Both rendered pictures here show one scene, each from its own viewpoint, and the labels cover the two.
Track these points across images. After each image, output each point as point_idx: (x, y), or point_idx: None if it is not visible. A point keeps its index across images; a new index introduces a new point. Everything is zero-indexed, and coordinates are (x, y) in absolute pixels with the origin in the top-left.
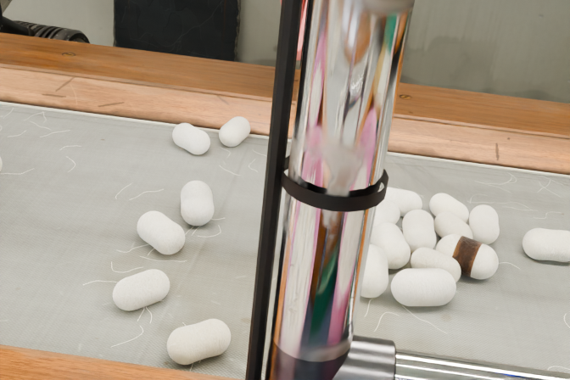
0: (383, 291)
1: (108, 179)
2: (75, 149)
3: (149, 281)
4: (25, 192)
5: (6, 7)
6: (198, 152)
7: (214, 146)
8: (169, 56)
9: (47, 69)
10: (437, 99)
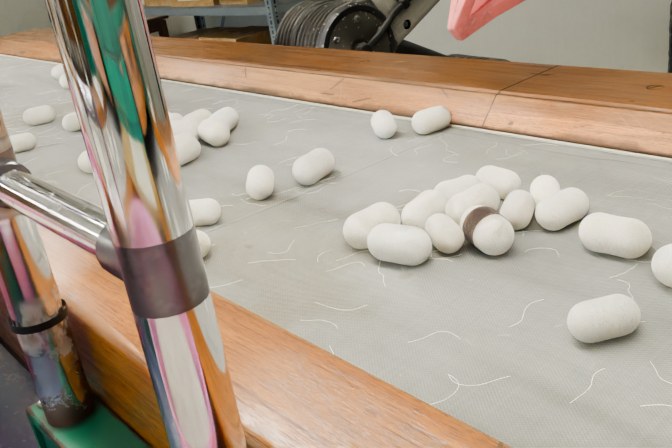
0: (364, 242)
1: (293, 151)
2: (299, 131)
3: (197, 204)
4: (229, 155)
5: (404, 35)
6: (380, 135)
7: (409, 133)
8: (447, 59)
9: (331, 73)
10: None
